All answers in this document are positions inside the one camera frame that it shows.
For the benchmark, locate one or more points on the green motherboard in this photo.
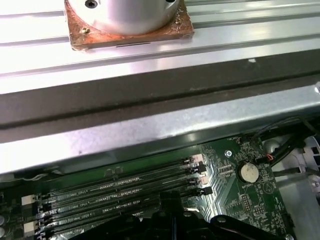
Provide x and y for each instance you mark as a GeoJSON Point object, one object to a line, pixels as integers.
{"type": "Point", "coordinates": [217, 175]}

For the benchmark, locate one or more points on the brown square base plate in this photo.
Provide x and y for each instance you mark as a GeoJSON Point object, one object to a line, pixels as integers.
{"type": "Point", "coordinates": [80, 37]}

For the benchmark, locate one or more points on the black and grey PC case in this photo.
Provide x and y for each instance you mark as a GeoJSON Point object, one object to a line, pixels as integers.
{"type": "Point", "coordinates": [175, 120]}

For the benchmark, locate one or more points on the thin metal locking lever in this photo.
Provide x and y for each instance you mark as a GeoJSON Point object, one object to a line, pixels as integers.
{"type": "Point", "coordinates": [192, 209]}

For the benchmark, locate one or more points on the silver coin battery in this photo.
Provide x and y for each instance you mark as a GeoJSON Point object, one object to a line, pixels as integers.
{"type": "Point", "coordinates": [247, 172]}

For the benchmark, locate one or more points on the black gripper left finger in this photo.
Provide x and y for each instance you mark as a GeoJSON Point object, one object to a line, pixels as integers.
{"type": "Point", "coordinates": [150, 230]}

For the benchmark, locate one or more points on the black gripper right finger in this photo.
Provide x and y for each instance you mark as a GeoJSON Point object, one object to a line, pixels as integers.
{"type": "Point", "coordinates": [237, 232]}

